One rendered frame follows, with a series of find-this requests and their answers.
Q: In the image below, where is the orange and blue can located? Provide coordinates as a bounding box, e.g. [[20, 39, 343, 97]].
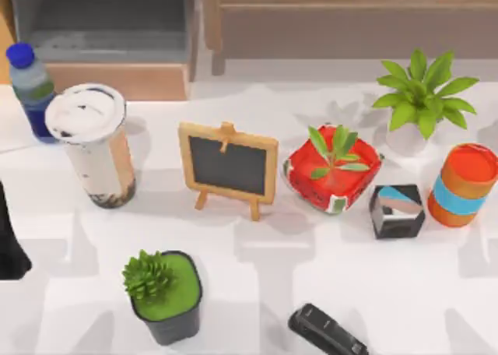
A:
[[426, 142, 498, 229]]

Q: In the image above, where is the blue capped water bottle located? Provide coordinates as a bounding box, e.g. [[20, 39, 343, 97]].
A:
[[5, 42, 60, 145]]

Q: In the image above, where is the white pot green plant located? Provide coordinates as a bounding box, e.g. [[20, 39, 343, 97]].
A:
[[371, 47, 480, 156]]

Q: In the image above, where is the black stapler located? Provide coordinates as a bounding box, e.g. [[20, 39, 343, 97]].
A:
[[287, 302, 370, 355]]

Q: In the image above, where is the black pot green succulent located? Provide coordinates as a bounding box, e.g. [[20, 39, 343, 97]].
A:
[[121, 248, 204, 347]]

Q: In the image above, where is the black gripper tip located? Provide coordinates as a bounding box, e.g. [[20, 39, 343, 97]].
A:
[[0, 181, 33, 281]]

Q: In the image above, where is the milk tea cup with lid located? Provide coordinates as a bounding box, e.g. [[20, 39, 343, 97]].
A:
[[44, 83, 137, 209]]

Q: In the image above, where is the wooden open shelf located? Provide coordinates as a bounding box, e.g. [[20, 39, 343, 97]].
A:
[[202, 0, 498, 76]]

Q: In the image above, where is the black hexagonal mirror box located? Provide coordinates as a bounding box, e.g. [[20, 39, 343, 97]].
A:
[[368, 183, 425, 241]]

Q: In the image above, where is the wooden framed blackboard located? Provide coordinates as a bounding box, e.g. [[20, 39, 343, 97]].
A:
[[177, 121, 280, 222]]

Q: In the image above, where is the red watermelon plant pot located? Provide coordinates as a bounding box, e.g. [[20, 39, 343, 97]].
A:
[[282, 124, 385, 216]]

